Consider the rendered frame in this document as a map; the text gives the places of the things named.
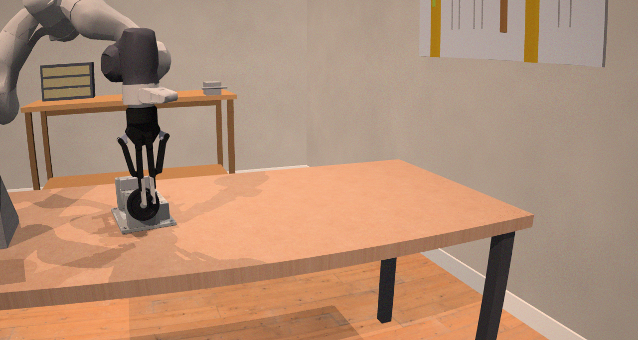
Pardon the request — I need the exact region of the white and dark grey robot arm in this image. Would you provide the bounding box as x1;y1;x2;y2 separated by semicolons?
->
0;0;178;125

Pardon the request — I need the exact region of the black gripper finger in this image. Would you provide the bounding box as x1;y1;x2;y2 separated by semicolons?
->
117;132;147;205
146;130;170;204

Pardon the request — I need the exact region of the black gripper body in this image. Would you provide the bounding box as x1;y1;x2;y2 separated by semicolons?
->
125;106;160;146

